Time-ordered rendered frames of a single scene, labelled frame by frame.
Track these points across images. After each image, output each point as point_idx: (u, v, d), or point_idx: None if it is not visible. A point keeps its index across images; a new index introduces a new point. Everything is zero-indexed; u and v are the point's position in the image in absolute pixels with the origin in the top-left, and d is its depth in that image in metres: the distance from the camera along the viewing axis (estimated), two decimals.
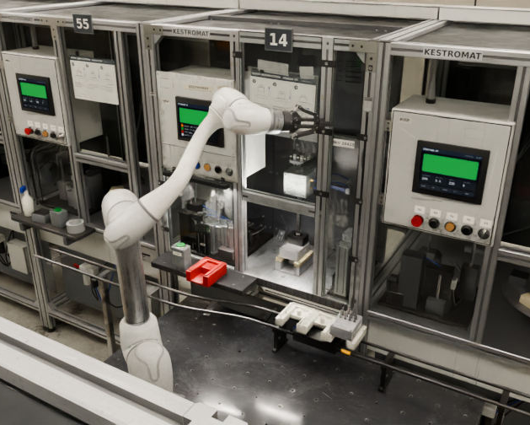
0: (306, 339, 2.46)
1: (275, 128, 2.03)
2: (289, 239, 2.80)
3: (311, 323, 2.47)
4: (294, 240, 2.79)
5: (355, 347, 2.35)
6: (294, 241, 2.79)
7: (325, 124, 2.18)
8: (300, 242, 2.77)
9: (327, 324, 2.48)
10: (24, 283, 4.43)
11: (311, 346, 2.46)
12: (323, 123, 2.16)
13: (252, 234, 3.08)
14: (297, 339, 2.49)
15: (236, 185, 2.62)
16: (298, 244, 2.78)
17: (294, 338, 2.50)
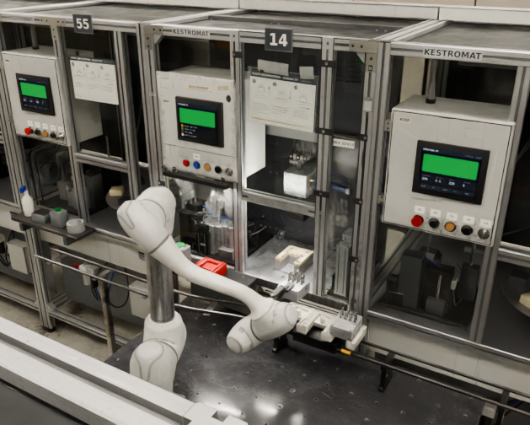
0: (306, 339, 2.46)
1: None
2: (290, 215, 2.75)
3: (311, 323, 2.47)
4: (295, 216, 2.73)
5: (355, 347, 2.35)
6: (295, 217, 2.73)
7: (288, 298, 2.42)
8: (301, 217, 2.72)
9: (327, 324, 2.48)
10: (24, 283, 4.43)
11: (311, 346, 2.46)
12: (289, 290, 2.37)
13: (252, 234, 3.08)
14: (297, 339, 2.49)
15: (236, 185, 2.62)
16: (299, 219, 2.73)
17: (294, 338, 2.50)
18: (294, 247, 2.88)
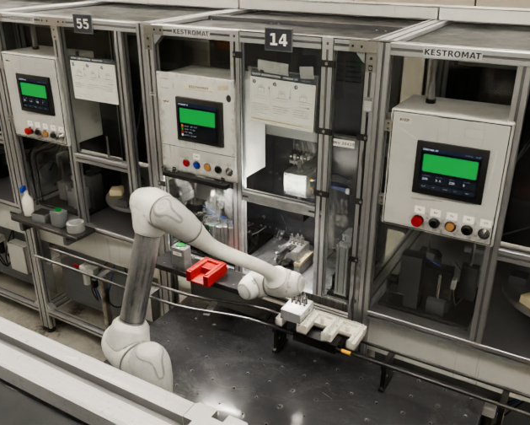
0: (306, 339, 2.46)
1: None
2: (290, 215, 2.75)
3: (311, 323, 2.47)
4: (295, 216, 2.73)
5: (355, 347, 2.35)
6: (295, 217, 2.73)
7: None
8: (301, 217, 2.72)
9: (327, 324, 2.48)
10: (24, 283, 4.43)
11: (311, 346, 2.46)
12: (291, 250, 2.74)
13: (252, 234, 3.08)
14: (297, 339, 2.49)
15: (236, 185, 2.62)
16: (299, 219, 2.73)
17: (294, 338, 2.50)
18: None
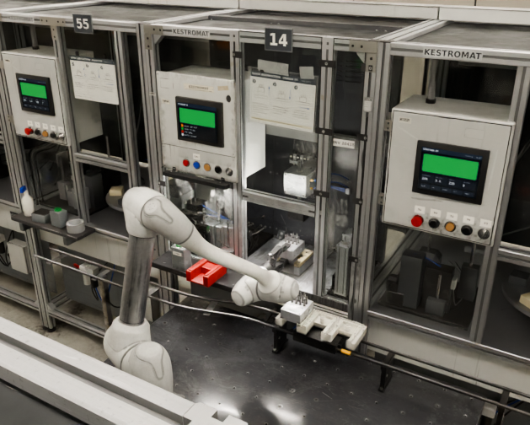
0: (306, 339, 2.46)
1: None
2: (290, 215, 2.75)
3: (311, 323, 2.47)
4: (295, 216, 2.73)
5: (355, 347, 2.35)
6: (295, 217, 2.73)
7: None
8: (301, 217, 2.72)
9: (327, 324, 2.48)
10: (24, 283, 4.43)
11: (311, 346, 2.46)
12: (286, 250, 2.68)
13: (252, 234, 3.08)
14: (297, 339, 2.49)
15: (236, 185, 2.62)
16: (299, 219, 2.73)
17: (294, 338, 2.50)
18: None
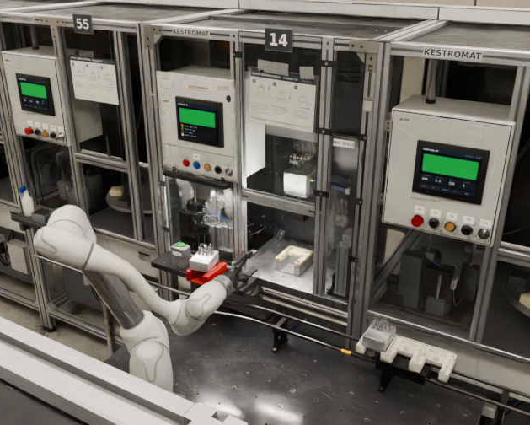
0: (390, 368, 2.29)
1: (228, 295, 2.25)
2: (290, 215, 2.75)
3: (395, 351, 2.30)
4: (295, 216, 2.73)
5: (447, 379, 2.18)
6: (295, 217, 2.73)
7: (252, 271, 2.46)
8: (301, 217, 2.72)
9: (412, 352, 2.31)
10: (24, 283, 4.43)
11: (396, 375, 2.29)
12: (251, 256, 2.40)
13: (252, 234, 3.08)
14: (379, 368, 2.32)
15: (236, 185, 2.62)
16: (299, 219, 2.73)
17: (377, 367, 2.32)
18: (294, 247, 2.88)
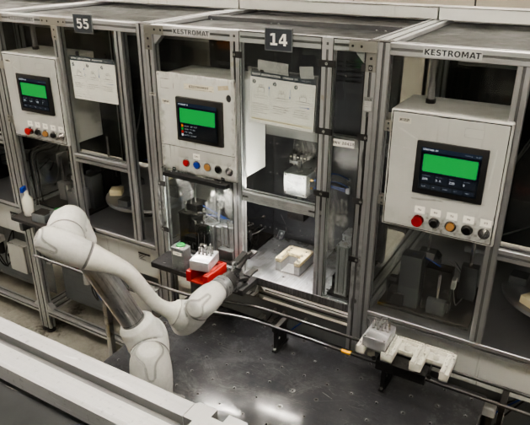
0: (390, 368, 2.29)
1: (228, 295, 2.25)
2: (290, 215, 2.75)
3: (395, 351, 2.30)
4: (295, 216, 2.73)
5: (447, 379, 2.18)
6: (295, 217, 2.73)
7: (252, 271, 2.46)
8: (301, 217, 2.72)
9: (412, 352, 2.31)
10: (24, 283, 4.43)
11: (396, 375, 2.29)
12: (251, 256, 2.40)
13: (252, 234, 3.08)
14: (379, 368, 2.32)
15: (236, 185, 2.62)
16: (299, 219, 2.73)
17: (377, 367, 2.32)
18: (294, 247, 2.88)
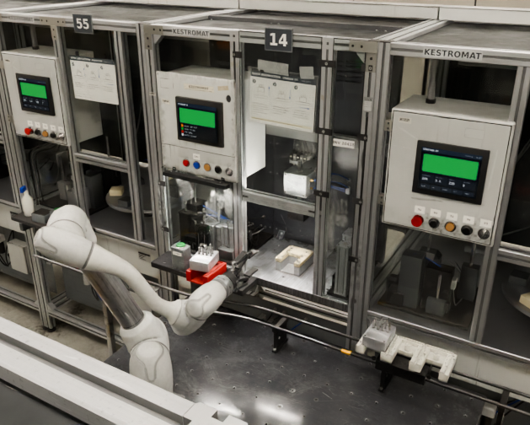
0: (390, 368, 2.29)
1: (228, 295, 2.25)
2: (290, 215, 2.75)
3: (395, 351, 2.30)
4: (295, 216, 2.73)
5: (447, 379, 2.18)
6: (295, 217, 2.73)
7: (252, 271, 2.46)
8: (301, 217, 2.72)
9: (412, 352, 2.31)
10: (24, 283, 4.43)
11: (396, 375, 2.29)
12: (251, 256, 2.40)
13: (252, 234, 3.08)
14: (379, 368, 2.32)
15: (236, 185, 2.62)
16: (299, 219, 2.73)
17: (377, 367, 2.32)
18: (294, 247, 2.88)
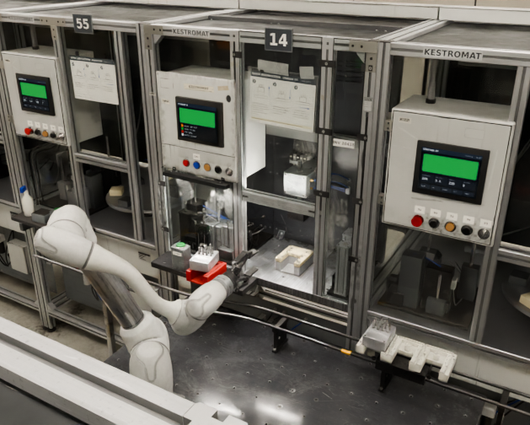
0: (390, 368, 2.29)
1: (228, 295, 2.25)
2: (290, 215, 2.75)
3: (395, 351, 2.30)
4: (295, 216, 2.73)
5: (447, 379, 2.18)
6: (295, 217, 2.73)
7: (252, 271, 2.46)
8: (301, 217, 2.72)
9: (412, 352, 2.31)
10: (24, 283, 4.43)
11: (396, 375, 2.29)
12: (252, 255, 2.40)
13: (252, 234, 3.08)
14: (379, 368, 2.32)
15: (236, 185, 2.62)
16: (299, 219, 2.73)
17: (377, 367, 2.32)
18: (294, 247, 2.88)
